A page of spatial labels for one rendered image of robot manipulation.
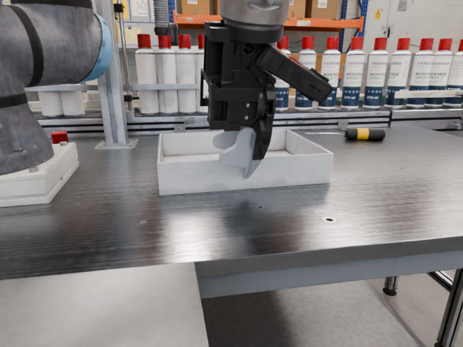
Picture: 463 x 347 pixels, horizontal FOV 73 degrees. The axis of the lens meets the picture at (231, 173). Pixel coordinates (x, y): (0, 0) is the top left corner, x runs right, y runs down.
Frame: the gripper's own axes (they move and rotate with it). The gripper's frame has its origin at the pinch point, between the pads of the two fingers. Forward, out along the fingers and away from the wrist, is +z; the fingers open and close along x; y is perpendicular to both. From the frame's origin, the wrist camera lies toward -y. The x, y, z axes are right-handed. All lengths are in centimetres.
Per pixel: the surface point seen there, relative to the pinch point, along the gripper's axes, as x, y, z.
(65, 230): 7.5, 24.5, 1.3
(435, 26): -464, -505, 65
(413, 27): -465, -460, 69
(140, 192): -1.6, 16.2, 4.2
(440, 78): -39, -74, 1
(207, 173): 0.0, 6.4, 0.6
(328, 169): 1.4, -12.9, 0.8
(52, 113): -47, 38, 13
